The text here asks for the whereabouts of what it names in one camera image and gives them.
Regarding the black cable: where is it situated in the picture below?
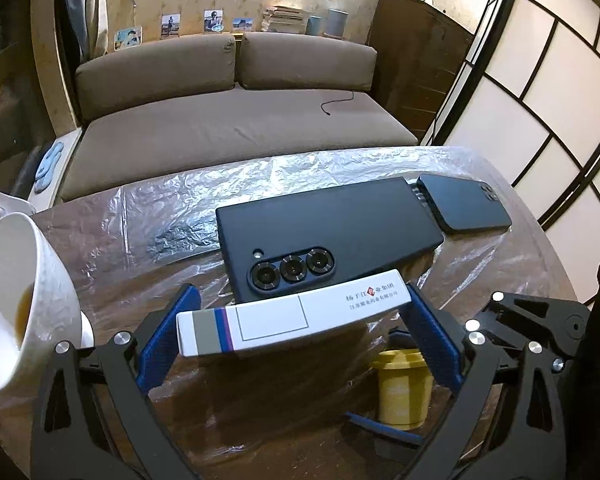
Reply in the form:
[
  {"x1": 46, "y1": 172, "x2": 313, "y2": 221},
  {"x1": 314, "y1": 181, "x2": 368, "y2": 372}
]
[{"x1": 321, "y1": 89, "x2": 356, "y2": 116}]

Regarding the light blue plush item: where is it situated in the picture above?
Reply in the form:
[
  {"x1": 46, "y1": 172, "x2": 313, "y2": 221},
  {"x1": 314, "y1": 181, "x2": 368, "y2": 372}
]
[{"x1": 34, "y1": 141, "x2": 66, "y2": 194}]

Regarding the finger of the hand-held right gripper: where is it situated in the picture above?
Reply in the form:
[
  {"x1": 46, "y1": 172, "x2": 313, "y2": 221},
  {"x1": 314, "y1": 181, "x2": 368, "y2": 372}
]
[
  {"x1": 344, "y1": 411, "x2": 427, "y2": 449},
  {"x1": 466, "y1": 294, "x2": 592, "y2": 362}
]

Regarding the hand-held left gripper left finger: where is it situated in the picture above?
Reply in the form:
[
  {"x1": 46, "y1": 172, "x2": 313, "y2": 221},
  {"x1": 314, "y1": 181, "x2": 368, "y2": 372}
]
[{"x1": 32, "y1": 284, "x2": 202, "y2": 480}]

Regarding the large dark foldable phone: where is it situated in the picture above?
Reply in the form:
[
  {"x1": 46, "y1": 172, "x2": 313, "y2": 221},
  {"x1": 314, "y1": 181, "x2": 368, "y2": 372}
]
[{"x1": 215, "y1": 176, "x2": 445, "y2": 306}]

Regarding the dark wooden cabinet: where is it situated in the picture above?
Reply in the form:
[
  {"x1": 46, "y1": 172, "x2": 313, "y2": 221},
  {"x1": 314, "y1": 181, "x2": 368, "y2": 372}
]
[{"x1": 367, "y1": 0, "x2": 476, "y2": 134}]

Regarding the stack of books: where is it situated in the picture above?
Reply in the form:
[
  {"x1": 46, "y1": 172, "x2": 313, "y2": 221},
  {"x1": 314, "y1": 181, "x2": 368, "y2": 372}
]
[{"x1": 261, "y1": 6, "x2": 311, "y2": 35}]

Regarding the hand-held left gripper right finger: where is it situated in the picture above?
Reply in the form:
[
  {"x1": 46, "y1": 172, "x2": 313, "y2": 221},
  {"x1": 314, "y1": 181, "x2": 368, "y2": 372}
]
[{"x1": 404, "y1": 284, "x2": 567, "y2": 480}]

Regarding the large grey cylinder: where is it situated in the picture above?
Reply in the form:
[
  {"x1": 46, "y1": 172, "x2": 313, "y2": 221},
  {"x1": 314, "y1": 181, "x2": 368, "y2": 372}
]
[{"x1": 327, "y1": 8, "x2": 348, "y2": 40}]

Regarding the paper-panel sliding door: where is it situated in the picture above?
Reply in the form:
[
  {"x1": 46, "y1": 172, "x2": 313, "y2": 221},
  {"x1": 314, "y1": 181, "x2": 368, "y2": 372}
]
[{"x1": 420, "y1": 0, "x2": 600, "y2": 306}]

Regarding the small dark phone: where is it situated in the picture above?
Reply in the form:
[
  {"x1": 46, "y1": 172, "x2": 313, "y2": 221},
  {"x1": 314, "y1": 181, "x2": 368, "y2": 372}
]
[{"x1": 416, "y1": 173, "x2": 512, "y2": 235}]

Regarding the curtain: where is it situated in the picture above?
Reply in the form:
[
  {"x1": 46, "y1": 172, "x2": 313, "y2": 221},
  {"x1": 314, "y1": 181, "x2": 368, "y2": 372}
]
[{"x1": 55, "y1": 0, "x2": 107, "y2": 61}]

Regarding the white purple-striped medicine box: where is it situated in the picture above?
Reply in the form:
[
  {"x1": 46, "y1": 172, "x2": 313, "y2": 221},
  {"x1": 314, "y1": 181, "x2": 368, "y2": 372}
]
[{"x1": 176, "y1": 281, "x2": 413, "y2": 359}]

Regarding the white footed cup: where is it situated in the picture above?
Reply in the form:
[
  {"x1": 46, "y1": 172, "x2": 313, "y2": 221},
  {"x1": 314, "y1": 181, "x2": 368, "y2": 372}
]
[{"x1": 0, "y1": 211, "x2": 95, "y2": 396}]

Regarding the yellow pump bottle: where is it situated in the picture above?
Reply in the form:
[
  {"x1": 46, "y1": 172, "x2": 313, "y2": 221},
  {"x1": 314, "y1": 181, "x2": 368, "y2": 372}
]
[{"x1": 371, "y1": 347, "x2": 435, "y2": 431}]

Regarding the brown sofa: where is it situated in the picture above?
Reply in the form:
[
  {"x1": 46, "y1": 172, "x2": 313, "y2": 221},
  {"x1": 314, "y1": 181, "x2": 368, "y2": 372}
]
[{"x1": 60, "y1": 31, "x2": 421, "y2": 204}]

